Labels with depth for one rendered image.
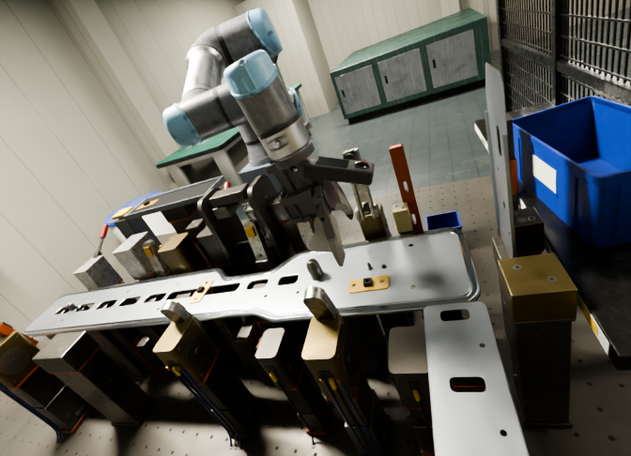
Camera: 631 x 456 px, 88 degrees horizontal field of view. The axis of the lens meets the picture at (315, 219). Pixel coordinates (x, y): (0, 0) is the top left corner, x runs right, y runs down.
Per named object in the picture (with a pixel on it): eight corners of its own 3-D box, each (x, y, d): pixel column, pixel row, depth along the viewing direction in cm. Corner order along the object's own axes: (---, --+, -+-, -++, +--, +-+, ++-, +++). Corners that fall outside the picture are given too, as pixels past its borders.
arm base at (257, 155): (259, 155, 147) (250, 134, 143) (288, 146, 141) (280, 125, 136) (245, 169, 135) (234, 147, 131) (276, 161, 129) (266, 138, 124)
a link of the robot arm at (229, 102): (221, 83, 63) (210, 87, 53) (274, 61, 62) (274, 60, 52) (239, 123, 66) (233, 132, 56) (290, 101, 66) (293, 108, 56)
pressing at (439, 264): (9, 344, 104) (6, 342, 104) (67, 293, 122) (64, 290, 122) (484, 305, 55) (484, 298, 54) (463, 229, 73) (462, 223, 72)
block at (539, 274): (523, 426, 63) (511, 295, 46) (512, 387, 70) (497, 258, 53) (573, 428, 60) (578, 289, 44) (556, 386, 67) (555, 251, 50)
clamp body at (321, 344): (358, 478, 66) (293, 376, 50) (363, 417, 76) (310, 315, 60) (391, 480, 64) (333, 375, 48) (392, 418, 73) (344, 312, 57)
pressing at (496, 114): (515, 275, 56) (497, 75, 41) (498, 235, 66) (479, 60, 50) (518, 275, 56) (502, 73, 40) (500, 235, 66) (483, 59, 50)
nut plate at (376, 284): (347, 294, 67) (346, 289, 67) (349, 281, 70) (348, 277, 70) (389, 288, 64) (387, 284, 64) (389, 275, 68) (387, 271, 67)
